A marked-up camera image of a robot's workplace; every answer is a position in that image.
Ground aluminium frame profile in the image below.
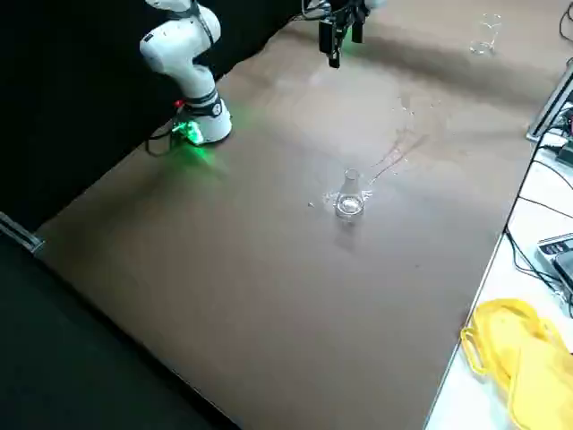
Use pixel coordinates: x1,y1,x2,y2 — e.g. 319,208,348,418
0,210,46,255
526,60,573,142

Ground clear glass beaker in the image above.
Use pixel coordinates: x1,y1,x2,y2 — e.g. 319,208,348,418
468,13,503,56

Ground black arm base cable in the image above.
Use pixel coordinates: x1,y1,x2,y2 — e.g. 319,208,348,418
146,127,180,158

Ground silver digital scale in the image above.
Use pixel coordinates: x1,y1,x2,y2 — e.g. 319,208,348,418
536,232,573,290

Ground white desk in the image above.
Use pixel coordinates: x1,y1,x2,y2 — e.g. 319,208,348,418
423,129,573,430

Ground clear glass conical flask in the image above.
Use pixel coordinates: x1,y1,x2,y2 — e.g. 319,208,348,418
333,168,367,221

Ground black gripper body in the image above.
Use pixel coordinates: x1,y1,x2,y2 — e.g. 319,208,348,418
329,0,369,22

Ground yellow fabric bag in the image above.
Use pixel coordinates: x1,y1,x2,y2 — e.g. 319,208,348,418
460,297,573,430

